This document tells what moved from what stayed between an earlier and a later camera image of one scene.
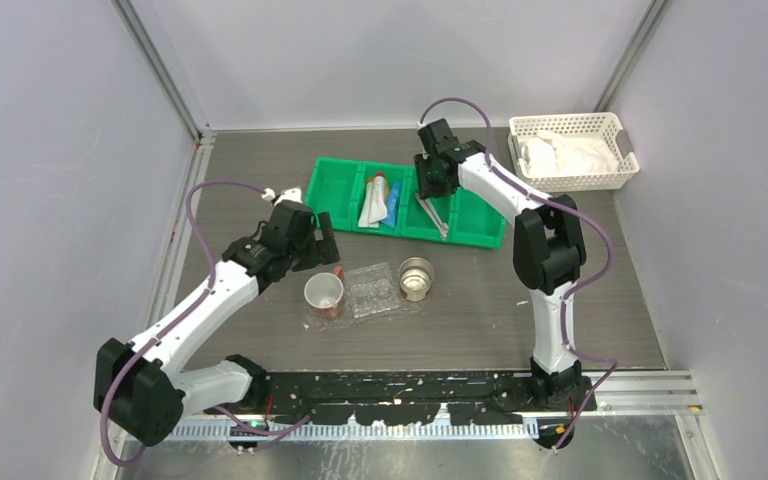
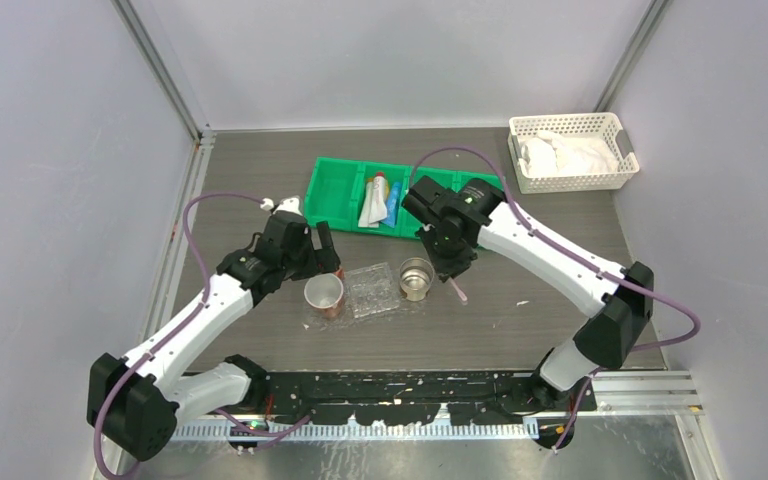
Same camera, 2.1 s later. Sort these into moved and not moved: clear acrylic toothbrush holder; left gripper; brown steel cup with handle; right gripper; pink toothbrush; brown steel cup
Moved: pink toothbrush; right gripper
Not moved: left gripper; brown steel cup with handle; brown steel cup; clear acrylic toothbrush holder
